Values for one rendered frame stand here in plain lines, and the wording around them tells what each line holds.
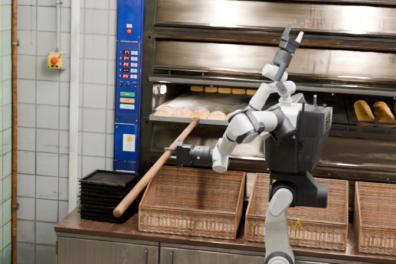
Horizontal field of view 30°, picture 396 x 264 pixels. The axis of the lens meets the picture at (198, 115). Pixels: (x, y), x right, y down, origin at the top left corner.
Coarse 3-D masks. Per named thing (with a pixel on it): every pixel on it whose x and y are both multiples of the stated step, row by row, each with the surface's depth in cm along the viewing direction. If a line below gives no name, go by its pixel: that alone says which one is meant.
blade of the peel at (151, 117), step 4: (192, 112) 454; (152, 116) 423; (156, 116) 422; (160, 116) 422; (164, 116) 422; (168, 116) 422; (160, 120) 422; (164, 120) 422; (168, 120) 422; (172, 120) 421; (176, 120) 421; (180, 120) 421; (184, 120) 420; (188, 120) 420; (200, 120) 419; (204, 120) 419; (208, 120) 418; (212, 120) 418; (216, 120) 418; (220, 120) 417; (224, 120) 417; (220, 124) 418; (224, 124) 418; (228, 124) 417
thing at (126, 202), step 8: (192, 128) 394; (184, 136) 370; (176, 144) 348; (168, 152) 330; (160, 160) 314; (152, 168) 300; (144, 176) 287; (152, 176) 293; (136, 184) 276; (144, 184) 279; (136, 192) 266; (128, 200) 256; (120, 208) 246
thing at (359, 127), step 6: (336, 126) 436; (342, 126) 435; (348, 126) 435; (354, 126) 434; (360, 126) 434; (366, 126) 433; (372, 126) 434; (378, 126) 435; (384, 126) 436; (360, 132) 434; (366, 132) 434; (372, 132) 433; (378, 132) 433; (384, 132) 432; (390, 132) 431
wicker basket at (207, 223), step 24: (168, 168) 453; (192, 168) 451; (144, 192) 424; (168, 192) 452; (192, 192) 450; (216, 192) 448; (240, 192) 424; (144, 216) 426; (168, 216) 410; (192, 216) 408; (216, 216) 405; (240, 216) 436
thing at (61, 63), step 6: (48, 54) 450; (54, 54) 449; (60, 54) 449; (66, 54) 455; (48, 60) 451; (60, 60) 449; (66, 60) 456; (48, 66) 451; (54, 66) 451; (60, 66) 450
